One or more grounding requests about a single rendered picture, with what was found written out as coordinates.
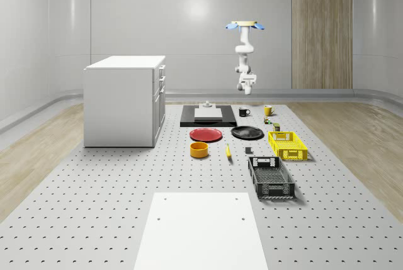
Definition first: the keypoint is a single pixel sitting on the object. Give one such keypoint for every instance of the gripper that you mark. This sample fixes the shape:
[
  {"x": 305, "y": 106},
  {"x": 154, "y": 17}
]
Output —
[{"x": 248, "y": 79}]

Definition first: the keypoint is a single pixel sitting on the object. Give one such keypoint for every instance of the flat-sided can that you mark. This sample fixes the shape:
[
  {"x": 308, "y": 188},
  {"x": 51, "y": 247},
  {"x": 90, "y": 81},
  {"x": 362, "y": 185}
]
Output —
[{"x": 276, "y": 127}]

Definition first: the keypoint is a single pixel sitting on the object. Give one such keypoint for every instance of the banana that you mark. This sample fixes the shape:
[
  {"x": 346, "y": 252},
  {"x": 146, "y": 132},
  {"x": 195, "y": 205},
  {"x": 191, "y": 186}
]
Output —
[{"x": 228, "y": 152}]

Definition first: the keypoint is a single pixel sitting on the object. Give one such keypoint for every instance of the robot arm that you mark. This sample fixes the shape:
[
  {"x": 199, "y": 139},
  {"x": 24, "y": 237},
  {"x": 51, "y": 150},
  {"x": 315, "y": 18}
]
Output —
[{"x": 243, "y": 49}]

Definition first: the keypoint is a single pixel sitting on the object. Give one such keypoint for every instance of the black mug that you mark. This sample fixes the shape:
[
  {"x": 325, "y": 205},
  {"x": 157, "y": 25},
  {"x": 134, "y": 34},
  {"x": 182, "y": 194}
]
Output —
[{"x": 243, "y": 112}]

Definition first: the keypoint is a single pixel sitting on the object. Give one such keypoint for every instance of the yellow mug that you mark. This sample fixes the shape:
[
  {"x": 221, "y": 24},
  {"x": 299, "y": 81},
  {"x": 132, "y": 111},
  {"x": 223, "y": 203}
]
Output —
[{"x": 268, "y": 111}]

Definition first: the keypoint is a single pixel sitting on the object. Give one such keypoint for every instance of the puzzle cube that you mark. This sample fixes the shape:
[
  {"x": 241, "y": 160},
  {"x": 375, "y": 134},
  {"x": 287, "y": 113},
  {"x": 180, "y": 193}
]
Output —
[{"x": 267, "y": 121}]

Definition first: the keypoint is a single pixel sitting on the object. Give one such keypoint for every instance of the black plate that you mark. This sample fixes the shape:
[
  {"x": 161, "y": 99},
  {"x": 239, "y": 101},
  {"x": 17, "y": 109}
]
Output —
[{"x": 247, "y": 132}]

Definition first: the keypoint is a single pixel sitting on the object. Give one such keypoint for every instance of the drone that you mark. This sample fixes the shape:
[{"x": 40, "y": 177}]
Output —
[{"x": 246, "y": 23}]

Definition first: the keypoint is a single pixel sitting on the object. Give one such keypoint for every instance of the red plate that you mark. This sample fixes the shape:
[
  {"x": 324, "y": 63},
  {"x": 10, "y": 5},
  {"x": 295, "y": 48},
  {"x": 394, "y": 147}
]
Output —
[{"x": 206, "y": 134}]

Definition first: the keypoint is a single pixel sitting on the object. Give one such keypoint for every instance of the grey cube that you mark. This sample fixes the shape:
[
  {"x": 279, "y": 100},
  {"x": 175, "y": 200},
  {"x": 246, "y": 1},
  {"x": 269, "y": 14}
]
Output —
[{"x": 249, "y": 150}]

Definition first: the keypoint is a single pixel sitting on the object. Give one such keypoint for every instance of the yellow basket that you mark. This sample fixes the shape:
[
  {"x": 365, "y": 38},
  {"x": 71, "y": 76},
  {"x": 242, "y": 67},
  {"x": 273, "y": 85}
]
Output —
[{"x": 288, "y": 154}]

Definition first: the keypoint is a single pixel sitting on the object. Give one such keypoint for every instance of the yellow bowl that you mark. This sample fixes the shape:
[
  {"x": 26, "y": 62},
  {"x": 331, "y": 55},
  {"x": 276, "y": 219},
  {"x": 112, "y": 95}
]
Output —
[{"x": 199, "y": 152}]

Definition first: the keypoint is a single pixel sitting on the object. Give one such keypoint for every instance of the dark grey basket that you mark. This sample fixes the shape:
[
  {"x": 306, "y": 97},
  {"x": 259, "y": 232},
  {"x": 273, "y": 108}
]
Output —
[{"x": 272, "y": 189}]

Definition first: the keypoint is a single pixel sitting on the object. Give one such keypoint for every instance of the white cabinet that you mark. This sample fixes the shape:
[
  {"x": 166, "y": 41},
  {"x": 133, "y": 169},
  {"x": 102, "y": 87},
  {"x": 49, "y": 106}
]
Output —
[{"x": 119, "y": 106}]

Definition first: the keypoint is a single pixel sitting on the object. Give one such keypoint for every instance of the white board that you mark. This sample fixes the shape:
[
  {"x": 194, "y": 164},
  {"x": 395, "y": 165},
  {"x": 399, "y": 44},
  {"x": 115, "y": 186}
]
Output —
[{"x": 201, "y": 235}]

